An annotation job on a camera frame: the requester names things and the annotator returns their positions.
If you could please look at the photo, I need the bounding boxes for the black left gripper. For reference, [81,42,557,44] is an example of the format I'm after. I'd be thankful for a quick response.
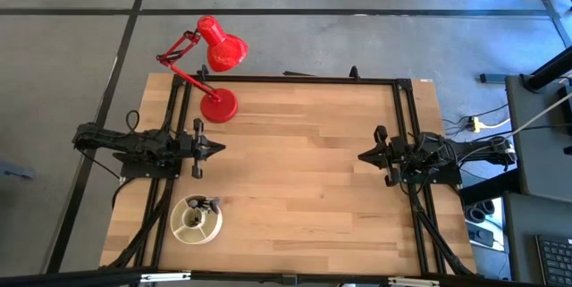
[181,119,227,180]

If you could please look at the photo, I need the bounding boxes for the dark grey desk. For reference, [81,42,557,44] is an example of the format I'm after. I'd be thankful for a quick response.
[503,191,572,287]

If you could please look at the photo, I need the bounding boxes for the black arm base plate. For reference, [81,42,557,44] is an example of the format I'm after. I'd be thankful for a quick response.
[400,161,462,186]
[112,151,182,180]

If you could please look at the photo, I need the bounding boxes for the black headphones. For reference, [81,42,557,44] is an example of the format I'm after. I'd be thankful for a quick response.
[464,199,496,224]

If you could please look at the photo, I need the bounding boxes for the black keyboard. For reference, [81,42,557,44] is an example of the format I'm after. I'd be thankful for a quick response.
[534,234,572,286]

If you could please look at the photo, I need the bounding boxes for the white round divided container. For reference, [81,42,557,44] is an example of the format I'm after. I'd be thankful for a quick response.
[169,194,223,246]

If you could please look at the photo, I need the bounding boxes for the silver aluminium bracket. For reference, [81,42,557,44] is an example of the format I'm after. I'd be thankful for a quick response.
[387,276,442,287]
[139,270,192,283]

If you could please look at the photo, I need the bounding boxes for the white cable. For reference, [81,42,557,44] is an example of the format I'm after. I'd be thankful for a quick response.
[509,92,572,141]

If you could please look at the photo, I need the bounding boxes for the red desk lamp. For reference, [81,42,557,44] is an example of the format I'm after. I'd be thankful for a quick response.
[156,15,249,124]

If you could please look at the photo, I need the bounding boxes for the black aluminium table frame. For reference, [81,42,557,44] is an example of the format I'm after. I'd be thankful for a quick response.
[100,74,478,279]

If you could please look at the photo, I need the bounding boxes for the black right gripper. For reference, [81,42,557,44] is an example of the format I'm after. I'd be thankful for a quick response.
[357,124,406,188]

